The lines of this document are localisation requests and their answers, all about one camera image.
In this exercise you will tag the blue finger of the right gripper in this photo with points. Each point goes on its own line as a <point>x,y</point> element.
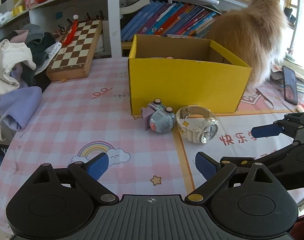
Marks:
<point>267,160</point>
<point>266,131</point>

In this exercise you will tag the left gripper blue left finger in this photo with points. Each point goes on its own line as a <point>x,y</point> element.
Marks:
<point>87,175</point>

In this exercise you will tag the stack of papers and books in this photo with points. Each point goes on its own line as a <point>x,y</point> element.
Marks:
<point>277,73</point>

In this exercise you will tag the pile of clothes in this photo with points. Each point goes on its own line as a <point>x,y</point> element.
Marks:
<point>24,56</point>

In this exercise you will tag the cream wrist watch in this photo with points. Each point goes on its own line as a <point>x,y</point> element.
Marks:
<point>196,124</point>

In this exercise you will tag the wooden chess board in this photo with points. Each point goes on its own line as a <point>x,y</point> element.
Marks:
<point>74,61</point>

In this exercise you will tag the orange fluffy cat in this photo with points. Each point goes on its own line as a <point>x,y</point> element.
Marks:
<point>255,34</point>

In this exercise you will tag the black smartphone on stand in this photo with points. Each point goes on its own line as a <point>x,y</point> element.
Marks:
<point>290,86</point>

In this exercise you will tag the yellow cardboard box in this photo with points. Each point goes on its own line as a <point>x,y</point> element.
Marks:
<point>202,72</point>

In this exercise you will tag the pink checkered tablecloth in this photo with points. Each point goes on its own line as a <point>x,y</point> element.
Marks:
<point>79,119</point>

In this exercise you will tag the row of colourful books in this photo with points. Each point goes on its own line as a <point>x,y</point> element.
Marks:
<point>166,19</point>

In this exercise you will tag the red tassel ornament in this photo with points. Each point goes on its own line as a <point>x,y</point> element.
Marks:
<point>70,36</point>

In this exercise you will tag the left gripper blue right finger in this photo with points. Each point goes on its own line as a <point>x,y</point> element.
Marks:
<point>217,175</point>

